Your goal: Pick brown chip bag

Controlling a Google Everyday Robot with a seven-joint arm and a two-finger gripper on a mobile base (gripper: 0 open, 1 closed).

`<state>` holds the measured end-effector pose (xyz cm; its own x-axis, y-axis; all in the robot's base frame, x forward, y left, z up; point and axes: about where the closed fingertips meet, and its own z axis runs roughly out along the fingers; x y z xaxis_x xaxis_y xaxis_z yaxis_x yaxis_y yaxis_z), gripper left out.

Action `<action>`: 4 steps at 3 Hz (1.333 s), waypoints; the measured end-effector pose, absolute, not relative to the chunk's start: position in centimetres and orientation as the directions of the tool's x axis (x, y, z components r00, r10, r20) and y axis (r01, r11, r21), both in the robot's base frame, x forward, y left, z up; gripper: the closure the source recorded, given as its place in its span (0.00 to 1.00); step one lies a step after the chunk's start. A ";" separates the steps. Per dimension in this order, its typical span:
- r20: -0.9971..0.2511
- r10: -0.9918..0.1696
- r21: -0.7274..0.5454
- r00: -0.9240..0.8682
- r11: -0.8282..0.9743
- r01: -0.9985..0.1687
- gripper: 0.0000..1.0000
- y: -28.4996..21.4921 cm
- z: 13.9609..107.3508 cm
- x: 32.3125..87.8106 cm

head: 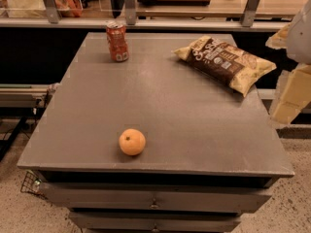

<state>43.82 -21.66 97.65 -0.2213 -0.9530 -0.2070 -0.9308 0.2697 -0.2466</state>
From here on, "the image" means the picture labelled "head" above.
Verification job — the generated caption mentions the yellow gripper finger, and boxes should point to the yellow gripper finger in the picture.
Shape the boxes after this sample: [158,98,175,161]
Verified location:
[265,24,290,50]
[269,64,311,125]

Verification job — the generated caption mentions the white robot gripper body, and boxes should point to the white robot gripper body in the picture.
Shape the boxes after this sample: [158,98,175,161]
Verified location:
[287,6,311,64]

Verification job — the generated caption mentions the brown and yellow chip bag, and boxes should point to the brown and yellow chip bag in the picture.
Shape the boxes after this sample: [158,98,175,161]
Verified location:
[174,36,276,96]

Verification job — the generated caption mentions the grey drawer cabinet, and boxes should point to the grey drawer cabinet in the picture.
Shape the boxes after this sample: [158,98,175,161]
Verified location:
[18,33,294,218]

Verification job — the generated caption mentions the orange soda can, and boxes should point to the orange soda can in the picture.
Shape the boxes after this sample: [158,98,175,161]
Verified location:
[106,21,129,62]

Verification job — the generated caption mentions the orange fruit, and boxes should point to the orange fruit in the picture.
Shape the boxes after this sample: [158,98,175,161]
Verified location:
[119,129,146,156]

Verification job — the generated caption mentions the lower grey drawer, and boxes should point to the lower grey drawer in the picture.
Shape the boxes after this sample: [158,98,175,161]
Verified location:
[69,212,240,233]

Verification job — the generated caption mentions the grey drawer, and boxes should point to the grey drawer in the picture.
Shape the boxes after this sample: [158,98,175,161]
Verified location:
[40,183,271,214]
[69,212,240,233]

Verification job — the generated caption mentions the upper grey drawer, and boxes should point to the upper grey drawer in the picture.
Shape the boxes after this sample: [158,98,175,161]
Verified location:
[40,183,271,214]

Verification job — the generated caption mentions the grey side bench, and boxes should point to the grey side bench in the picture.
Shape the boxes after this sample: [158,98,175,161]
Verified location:
[0,83,60,108]

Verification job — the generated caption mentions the metal rail frame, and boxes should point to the metal rail frame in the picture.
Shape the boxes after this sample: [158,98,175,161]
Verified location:
[0,0,298,32]

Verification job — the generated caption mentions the orange bag behind rail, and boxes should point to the orange bag behind rail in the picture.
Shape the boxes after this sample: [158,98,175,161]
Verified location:
[54,0,83,17]

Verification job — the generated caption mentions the wire mesh basket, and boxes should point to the wire mesh basket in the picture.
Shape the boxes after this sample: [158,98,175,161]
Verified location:
[20,171,43,196]

